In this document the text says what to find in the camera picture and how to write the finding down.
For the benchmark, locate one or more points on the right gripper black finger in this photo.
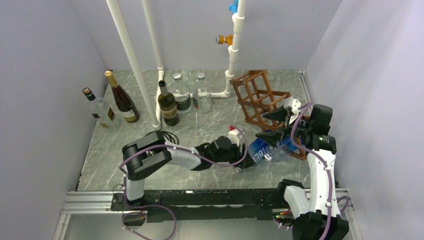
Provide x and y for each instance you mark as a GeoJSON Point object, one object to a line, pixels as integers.
{"type": "Point", "coordinates": [280, 115]}
{"type": "Point", "coordinates": [270, 137]}

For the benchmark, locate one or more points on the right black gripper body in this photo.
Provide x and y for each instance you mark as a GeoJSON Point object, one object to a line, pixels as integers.
{"type": "Point", "coordinates": [300, 131]}

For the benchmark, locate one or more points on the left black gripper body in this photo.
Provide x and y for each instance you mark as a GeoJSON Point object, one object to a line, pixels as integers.
{"type": "Point", "coordinates": [234, 156]}

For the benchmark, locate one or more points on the blue label clear bottle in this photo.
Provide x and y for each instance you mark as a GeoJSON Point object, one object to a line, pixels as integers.
{"type": "Point", "coordinates": [261, 152]}

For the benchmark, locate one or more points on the clear glass bottle silver cap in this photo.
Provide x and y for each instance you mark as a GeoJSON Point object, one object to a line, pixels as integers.
{"type": "Point", "coordinates": [202, 94]}

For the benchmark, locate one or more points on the clear glass bottle white cap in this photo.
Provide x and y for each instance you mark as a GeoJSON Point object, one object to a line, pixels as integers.
{"type": "Point", "coordinates": [181, 93]}

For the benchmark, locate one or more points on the dark green wine bottle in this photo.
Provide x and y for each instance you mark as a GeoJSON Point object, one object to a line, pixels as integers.
{"type": "Point", "coordinates": [168, 105]}

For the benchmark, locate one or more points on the dark red wine bottle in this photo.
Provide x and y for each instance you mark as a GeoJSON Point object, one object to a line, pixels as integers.
{"type": "Point", "coordinates": [123, 101]}

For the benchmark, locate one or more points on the small clear bottle black cap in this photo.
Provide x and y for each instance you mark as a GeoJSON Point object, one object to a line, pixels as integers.
{"type": "Point", "coordinates": [101, 111]}

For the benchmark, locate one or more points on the clear square bottle black cap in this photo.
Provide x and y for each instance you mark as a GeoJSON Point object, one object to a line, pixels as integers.
{"type": "Point", "coordinates": [284, 148]}

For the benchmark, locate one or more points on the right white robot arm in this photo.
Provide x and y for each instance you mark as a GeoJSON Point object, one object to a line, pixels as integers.
{"type": "Point", "coordinates": [317, 217]}

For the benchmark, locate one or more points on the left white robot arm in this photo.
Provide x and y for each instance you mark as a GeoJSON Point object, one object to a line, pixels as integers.
{"type": "Point", "coordinates": [143, 157]}

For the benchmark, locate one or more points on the brown wooden wine rack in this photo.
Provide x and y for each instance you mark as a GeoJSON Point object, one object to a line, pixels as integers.
{"type": "Point", "coordinates": [256, 97]}

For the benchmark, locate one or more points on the orange pipe valve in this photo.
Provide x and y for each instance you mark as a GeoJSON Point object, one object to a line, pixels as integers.
{"type": "Point", "coordinates": [221, 39]}

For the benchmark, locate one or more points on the blue pipe valve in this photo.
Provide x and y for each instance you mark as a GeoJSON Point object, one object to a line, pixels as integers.
{"type": "Point", "coordinates": [233, 7]}

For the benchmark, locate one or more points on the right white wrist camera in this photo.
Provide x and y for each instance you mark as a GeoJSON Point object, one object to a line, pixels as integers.
{"type": "Point", "coordinates": [293, 107]}

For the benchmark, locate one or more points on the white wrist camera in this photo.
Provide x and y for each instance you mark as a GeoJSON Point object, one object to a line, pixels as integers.
{"type": "Point", "coordinates": [235, 134]}
{"type": "Point", "coordinates": [293, 107]}

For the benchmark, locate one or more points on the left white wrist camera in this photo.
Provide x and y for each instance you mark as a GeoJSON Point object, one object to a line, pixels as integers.
{"type": "Point", "coordinates": [235, 134]}

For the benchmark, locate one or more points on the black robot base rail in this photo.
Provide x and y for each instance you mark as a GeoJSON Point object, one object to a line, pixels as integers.
{"type": "Point", "coordinates": [206, 204]}

